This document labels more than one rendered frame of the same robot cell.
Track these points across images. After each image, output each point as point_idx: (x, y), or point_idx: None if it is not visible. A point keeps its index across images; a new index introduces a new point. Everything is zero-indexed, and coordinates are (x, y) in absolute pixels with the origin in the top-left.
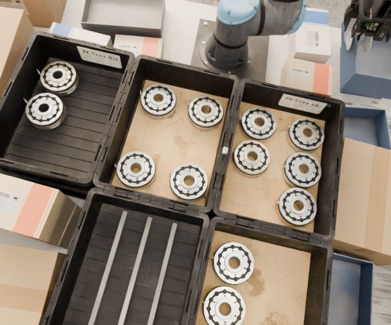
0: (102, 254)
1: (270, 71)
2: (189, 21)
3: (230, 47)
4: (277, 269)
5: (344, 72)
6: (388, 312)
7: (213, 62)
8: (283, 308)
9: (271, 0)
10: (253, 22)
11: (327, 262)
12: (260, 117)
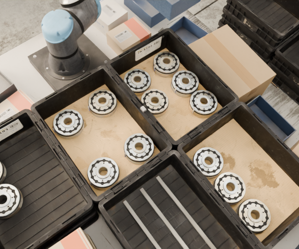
0: (139, 237)
1: (101, 50)
2: (19, 64)
3: (72, 55)
4: (228, 143)
5: (163, 10)
6: (287, 112)
7: (68, 73)
8: (251, 157)
9: (74, 7)
10: (75, 27)
11: (248, 110)
12: (135, 76)
